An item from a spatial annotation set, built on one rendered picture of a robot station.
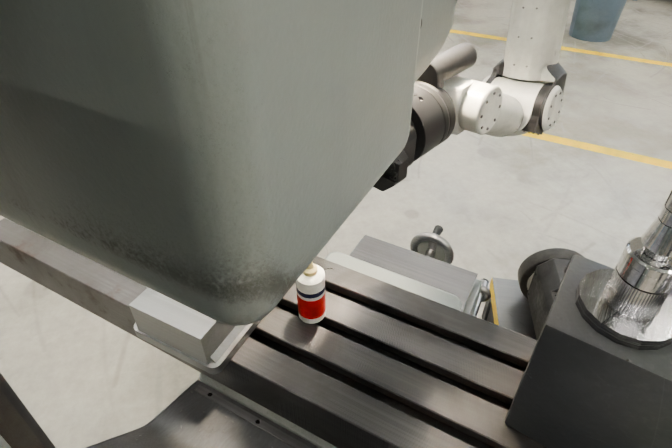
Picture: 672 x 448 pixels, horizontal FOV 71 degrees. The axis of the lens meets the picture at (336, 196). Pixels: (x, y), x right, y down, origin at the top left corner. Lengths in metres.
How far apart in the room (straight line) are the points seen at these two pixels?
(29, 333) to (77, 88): 2.07
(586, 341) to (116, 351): 1.74
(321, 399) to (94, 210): 0.47
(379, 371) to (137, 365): 1.39
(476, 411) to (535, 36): 0.58
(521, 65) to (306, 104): 0.73
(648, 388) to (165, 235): 0.45
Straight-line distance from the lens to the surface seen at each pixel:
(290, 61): 0.16
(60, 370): 2.06
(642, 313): 0.52
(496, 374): 0.69
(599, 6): 5.20
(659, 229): 0.48
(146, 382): 1.90
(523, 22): 0.88
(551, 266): 1.41
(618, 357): 0.51
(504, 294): 1.57
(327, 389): 0.65
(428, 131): 0.57
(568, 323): 0.52
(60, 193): 0.23
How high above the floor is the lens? 1.51
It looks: 37 degrees down
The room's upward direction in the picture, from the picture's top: straight up
